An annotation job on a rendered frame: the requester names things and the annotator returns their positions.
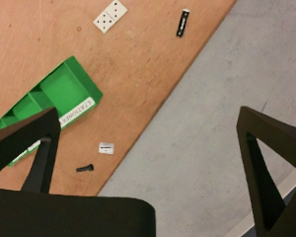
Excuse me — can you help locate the black aaa battery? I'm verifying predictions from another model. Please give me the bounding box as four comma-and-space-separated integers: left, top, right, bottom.
176, 9, 189, 38

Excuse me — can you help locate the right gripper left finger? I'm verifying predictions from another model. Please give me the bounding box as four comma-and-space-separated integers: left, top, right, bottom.
0, 107, 61, 194

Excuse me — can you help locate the black bolt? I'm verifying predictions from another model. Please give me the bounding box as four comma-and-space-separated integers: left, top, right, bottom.
76, 164, 94, 173

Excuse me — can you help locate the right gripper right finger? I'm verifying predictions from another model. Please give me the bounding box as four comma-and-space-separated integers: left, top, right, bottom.
236, 106, 296, 237

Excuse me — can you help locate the white domino with black pips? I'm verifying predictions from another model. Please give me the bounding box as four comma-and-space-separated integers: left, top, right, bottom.
94, 0, 127, 33

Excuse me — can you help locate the green three-compartment sorting bin rack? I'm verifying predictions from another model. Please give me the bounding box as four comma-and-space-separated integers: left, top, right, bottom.
0, 55, 104, 129

